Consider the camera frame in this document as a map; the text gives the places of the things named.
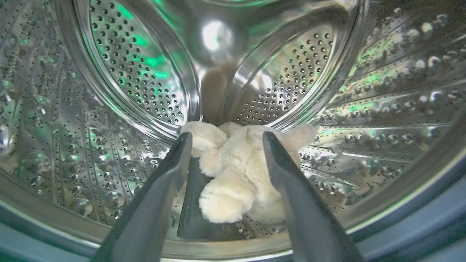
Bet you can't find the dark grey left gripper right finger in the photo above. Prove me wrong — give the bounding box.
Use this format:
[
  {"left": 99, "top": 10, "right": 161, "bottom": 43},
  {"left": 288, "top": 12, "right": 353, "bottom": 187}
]
[{"left": 262, "top": 131, "right": 366, "bottom": 262}]

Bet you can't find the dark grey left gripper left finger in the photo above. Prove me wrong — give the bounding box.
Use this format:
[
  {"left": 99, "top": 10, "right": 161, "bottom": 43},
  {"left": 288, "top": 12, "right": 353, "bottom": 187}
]
[{"left": 90, "top": 132, "right": 193, "bottom": 262}]

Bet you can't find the cream white plush toy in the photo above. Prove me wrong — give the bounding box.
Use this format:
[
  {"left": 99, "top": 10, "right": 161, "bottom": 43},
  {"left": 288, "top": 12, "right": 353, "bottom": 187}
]
[{"left": 181, "top": 121, "right": 318, "bottom": 224}]

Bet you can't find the stainless steel washing machine drum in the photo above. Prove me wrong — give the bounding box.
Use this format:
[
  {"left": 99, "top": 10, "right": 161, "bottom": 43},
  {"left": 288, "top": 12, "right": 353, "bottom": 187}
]
[{"left": 0, "top": 0, "right": 466, "bottom": 261}]

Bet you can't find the grey plastic drum paddle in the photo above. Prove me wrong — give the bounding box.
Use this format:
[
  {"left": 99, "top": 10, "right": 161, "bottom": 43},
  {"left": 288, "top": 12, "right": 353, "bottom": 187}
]
[{"left": 177, "top": 157, "right": 255, "bottom": 241}]

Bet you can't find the grey rubber door gasket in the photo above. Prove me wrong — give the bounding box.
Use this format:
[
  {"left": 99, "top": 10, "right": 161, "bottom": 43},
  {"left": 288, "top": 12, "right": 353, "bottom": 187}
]
[{"left": 0, "top": 182, "right": 466, "bottom": 262}]

